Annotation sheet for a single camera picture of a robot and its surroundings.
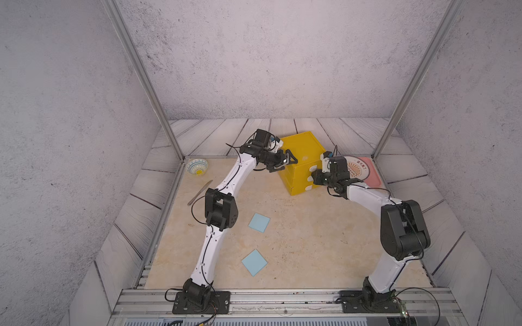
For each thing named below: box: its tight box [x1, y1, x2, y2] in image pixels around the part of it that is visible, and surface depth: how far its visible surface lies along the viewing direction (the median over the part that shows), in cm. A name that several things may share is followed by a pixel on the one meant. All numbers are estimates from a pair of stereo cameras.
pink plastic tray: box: [357, 156, 382, 188], surface depth 113 cm
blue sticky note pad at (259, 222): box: [248, 212, 271, 233], surface depth 96 cm
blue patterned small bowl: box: [184, 158, 209, 176], surface depth 117 cm
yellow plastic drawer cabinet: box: [277, 131, 327, 197], surface depth 95 cm
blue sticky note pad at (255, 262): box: [241, 248, 268, 278], surface depth 84 cm
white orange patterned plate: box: [345, 155, 371, 181], surface depth 117 cm
